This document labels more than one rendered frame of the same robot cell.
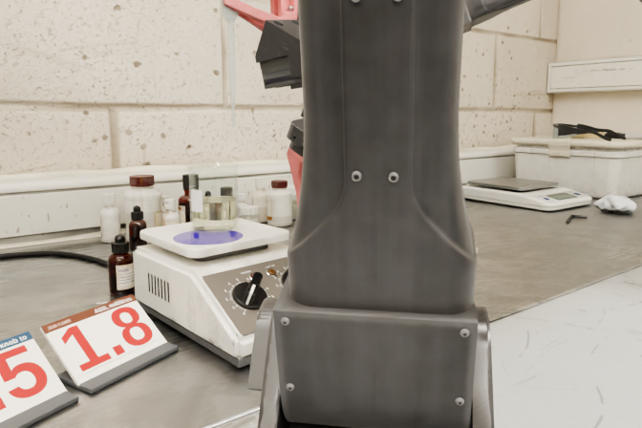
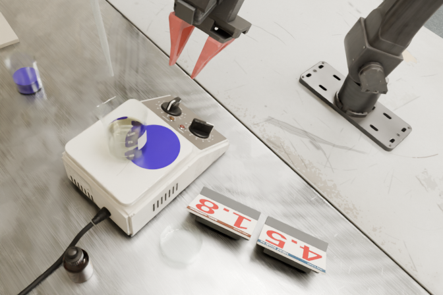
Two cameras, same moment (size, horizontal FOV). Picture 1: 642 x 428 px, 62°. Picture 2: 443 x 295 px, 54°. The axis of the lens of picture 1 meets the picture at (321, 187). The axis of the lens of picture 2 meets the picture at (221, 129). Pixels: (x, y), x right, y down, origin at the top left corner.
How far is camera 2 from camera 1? 76 cm
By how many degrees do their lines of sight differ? 93
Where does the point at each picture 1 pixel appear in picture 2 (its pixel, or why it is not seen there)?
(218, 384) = (241, 158)
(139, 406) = (267, 186)
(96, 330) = (227, 218)
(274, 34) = not seen: outside the picture
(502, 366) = not seen: hidden behind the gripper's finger
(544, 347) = not seen: hidden behind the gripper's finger
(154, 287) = (160, 202)
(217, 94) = not seen: outside the picture
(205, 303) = (211, 153)
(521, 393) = (231, 51)
